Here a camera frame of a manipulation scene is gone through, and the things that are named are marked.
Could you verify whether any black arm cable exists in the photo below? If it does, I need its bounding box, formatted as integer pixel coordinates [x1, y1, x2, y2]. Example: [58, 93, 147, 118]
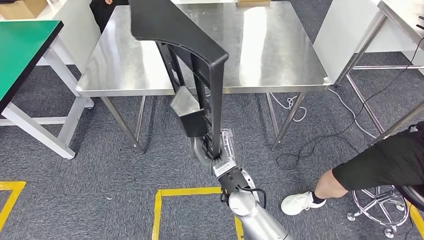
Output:
[220, 187, 268, 210]

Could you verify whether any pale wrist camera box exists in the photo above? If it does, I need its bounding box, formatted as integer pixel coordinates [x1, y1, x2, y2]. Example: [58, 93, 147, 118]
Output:
[211, 160, 250, 197]

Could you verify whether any black plastic car part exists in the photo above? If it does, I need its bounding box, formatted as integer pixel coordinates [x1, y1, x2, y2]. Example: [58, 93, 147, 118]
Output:
[128, 0, 230, 160]

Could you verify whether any yellow floor tape square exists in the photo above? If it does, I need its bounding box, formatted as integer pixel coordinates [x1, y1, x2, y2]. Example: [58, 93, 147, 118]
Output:
[151, 187, 245, 240]
[0, 180, 27, 232]
[406, 201, 424, 239]

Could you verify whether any person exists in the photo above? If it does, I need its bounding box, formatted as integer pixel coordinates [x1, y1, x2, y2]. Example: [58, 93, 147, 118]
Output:
[280, 120, 424, 217]
[89, 0, 131, 34]

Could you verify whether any white partition panel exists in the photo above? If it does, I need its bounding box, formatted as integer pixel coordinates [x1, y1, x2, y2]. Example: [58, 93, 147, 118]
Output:
[312, 0, 424, 85]

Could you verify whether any black chrome stool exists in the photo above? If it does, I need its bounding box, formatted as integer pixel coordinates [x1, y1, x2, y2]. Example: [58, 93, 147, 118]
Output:
[346, 183, 424, 239]

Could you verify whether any stainless steel workbench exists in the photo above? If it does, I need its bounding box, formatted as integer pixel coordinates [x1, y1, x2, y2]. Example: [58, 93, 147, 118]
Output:
[75, 0, 332, 155]

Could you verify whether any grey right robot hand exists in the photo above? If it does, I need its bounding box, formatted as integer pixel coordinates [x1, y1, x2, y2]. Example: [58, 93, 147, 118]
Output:
[191, 128, 238, 165]

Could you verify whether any black floor cable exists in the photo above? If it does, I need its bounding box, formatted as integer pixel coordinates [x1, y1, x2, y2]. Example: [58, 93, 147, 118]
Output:
[275, 36, 424, 170]

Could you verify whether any white table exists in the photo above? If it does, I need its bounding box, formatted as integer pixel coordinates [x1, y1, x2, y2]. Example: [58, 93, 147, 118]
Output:
[33, 0, 96, 67]

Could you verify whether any white floor cable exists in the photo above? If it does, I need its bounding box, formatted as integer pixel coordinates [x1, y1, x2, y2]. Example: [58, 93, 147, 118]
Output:
[268, 87, 379, 140]

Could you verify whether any green top table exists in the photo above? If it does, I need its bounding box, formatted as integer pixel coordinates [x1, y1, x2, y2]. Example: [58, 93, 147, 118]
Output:
[0, 20, 96, 161]

